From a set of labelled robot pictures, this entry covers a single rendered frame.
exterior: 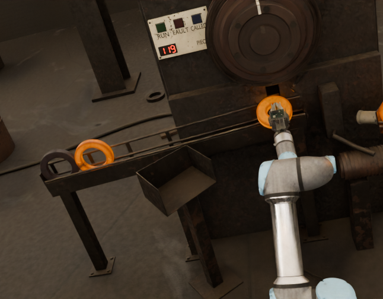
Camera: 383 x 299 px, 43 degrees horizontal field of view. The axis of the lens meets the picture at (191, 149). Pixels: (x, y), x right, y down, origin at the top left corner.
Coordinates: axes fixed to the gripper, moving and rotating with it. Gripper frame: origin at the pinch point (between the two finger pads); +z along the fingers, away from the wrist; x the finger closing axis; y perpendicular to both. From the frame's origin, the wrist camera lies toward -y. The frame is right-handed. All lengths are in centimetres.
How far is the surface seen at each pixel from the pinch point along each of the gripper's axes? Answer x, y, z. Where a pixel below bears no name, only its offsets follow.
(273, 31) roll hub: -4.3, 39.5, 2.1
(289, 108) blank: -5.3, -0.4, -2.8
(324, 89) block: -21.6, 3.1, 0.9
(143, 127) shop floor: 108, -128, 124
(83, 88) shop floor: 195, -172, 244
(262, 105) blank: 5.5, 0.5, 1.7
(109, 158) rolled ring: 82, -8, -3
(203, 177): 36.9, -6.8, -25.6
